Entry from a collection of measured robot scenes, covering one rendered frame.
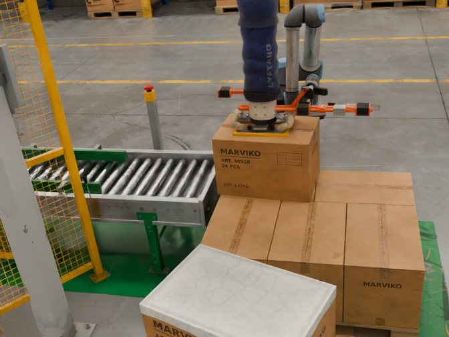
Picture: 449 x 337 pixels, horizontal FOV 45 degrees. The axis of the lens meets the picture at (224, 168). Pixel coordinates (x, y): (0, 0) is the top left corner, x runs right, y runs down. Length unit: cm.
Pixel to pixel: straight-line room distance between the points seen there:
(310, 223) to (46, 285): 151
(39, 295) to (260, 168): 146
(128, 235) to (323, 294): 248
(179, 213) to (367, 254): 120
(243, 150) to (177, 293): 145
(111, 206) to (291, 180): 118
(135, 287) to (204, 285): 170
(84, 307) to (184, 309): 179
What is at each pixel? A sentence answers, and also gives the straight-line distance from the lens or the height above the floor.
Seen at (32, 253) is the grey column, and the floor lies 72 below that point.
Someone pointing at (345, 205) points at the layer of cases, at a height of 54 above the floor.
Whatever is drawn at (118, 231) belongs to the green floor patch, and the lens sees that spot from 433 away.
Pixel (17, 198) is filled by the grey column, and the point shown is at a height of 105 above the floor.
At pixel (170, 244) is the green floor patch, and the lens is 408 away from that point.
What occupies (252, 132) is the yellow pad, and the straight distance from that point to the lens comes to 334.
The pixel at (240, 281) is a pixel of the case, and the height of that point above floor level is 102.
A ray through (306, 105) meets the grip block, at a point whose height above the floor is 109.
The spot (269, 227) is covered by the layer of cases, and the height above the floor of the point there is 54.
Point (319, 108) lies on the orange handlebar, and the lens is 332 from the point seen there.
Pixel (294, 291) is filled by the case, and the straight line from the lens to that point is 204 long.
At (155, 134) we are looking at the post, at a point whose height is 66.
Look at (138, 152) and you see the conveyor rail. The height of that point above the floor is 59.
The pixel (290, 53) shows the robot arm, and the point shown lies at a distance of 369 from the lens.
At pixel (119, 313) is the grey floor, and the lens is 361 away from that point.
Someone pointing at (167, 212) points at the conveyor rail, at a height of 50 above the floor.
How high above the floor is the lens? 237
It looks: 28 degrees down
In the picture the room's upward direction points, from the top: 6 degrees counter-clockwise
